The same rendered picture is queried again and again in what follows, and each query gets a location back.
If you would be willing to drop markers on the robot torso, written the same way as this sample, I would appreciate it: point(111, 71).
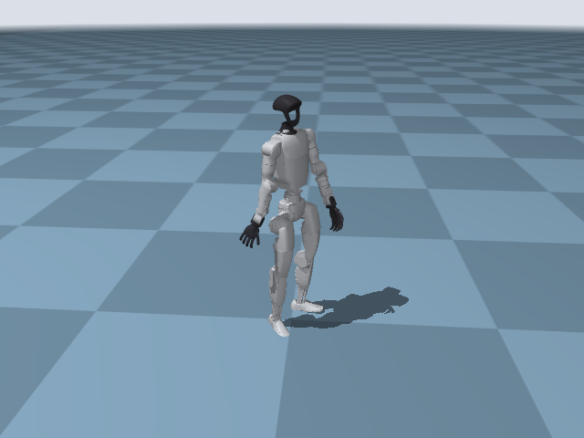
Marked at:
point(291, 171)

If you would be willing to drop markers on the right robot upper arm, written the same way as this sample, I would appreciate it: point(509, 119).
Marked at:
point(270, 151)

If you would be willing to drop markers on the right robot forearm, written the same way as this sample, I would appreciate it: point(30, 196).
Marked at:
point(263, 202)

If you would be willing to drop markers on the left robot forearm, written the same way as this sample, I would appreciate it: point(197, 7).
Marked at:
point(324, 187)

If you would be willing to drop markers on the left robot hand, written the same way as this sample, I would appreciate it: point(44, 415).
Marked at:
point(335, 214)

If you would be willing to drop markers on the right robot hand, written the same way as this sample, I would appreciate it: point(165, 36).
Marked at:
point(251, 232)

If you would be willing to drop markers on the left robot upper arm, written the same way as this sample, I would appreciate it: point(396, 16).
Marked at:
point(317, 167)

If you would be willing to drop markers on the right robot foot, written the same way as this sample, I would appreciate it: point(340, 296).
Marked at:
point(278, 326)

